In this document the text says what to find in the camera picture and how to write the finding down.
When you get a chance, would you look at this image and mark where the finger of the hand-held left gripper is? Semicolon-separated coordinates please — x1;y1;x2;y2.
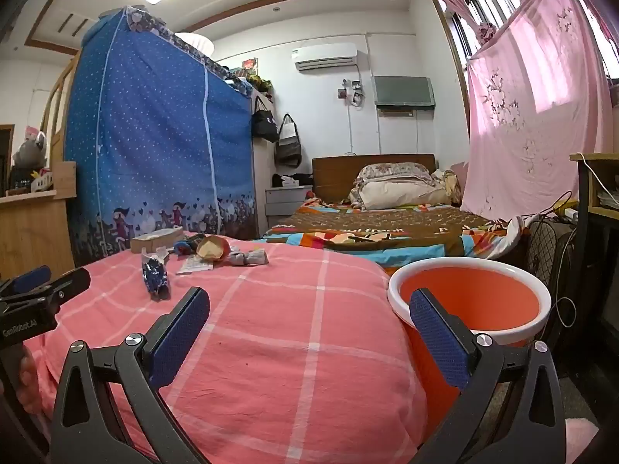
0;267;92;321
0;265;53;300

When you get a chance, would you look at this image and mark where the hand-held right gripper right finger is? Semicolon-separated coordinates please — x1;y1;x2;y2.
409;288;568;464

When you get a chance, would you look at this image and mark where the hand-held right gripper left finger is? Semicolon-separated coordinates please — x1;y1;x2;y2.
51;286;211;464

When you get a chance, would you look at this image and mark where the blue snack wrapper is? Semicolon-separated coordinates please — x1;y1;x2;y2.
141;251;171;300

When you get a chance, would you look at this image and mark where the orange bucket with white rim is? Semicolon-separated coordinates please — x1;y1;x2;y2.
387;258;552;416

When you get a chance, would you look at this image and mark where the person's left hand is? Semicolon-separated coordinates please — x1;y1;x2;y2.
14;345;46;419

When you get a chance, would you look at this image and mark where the wooden cabinet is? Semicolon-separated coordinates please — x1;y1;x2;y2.
0;162;78;276

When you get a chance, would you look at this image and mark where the flat cardboard box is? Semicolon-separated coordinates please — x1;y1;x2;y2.
130;227;185;254

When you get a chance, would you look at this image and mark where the grey crumpled sock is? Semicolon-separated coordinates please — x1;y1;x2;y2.
227;247;270;268

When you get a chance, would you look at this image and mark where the pink checked blanket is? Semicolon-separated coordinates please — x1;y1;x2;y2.
24;237;429;464

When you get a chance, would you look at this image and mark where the bed with colourful patchwork cover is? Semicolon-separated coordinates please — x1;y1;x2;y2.
261;198;530;264

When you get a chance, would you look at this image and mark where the grey plush toy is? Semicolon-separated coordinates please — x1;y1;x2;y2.
12;126;49;175

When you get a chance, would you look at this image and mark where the black mesh fan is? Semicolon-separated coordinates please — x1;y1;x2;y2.
525;215;581;344

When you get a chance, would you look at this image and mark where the cream pillow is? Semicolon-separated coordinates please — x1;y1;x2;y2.
360;179;450;210

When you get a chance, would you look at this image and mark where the yellow cloth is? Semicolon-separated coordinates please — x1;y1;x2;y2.
433;169;462;204

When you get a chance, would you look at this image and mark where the grey nightstand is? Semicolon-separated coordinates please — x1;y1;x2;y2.
263;184;315;230

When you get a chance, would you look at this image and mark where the blue dotted wardrobe cover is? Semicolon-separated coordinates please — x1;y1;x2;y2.
63;6;255;264

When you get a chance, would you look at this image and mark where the floral pillow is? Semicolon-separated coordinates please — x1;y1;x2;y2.
355;163;433;189

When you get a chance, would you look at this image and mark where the black clothes pile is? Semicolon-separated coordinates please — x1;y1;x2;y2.
272;172;314;188

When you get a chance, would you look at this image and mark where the black and wood desk shelf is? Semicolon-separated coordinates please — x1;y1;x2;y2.
569;152;619;349

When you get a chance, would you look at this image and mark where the wooden bed headboard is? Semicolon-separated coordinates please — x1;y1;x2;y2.
312;154;437;201

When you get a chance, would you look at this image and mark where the grey hanging bag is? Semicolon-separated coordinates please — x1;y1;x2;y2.
275;113;303;167

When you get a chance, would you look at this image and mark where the black hanging bag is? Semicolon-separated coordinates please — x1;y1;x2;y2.
251;96;281;143

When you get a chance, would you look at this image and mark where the pink floral hanging sheet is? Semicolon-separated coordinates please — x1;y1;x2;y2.
459;0;617;220

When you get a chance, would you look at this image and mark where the white round lampshade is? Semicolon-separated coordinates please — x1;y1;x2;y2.
174;33;215;61

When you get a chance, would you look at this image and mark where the white air conditioner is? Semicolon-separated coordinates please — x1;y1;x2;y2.
291;43;359;72

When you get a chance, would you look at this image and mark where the window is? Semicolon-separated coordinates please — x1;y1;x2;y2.
435;0;619;78

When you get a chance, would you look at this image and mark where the wooden bunk frame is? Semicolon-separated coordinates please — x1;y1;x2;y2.
39;48;80;165

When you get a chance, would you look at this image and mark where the power strip with cables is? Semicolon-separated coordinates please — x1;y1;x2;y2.
532;191;577;219

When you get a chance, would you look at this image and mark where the white cable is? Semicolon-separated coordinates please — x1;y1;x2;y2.
580;155;612;204

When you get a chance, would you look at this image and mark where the grey wall television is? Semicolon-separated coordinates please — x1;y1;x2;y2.
371;76;435;108

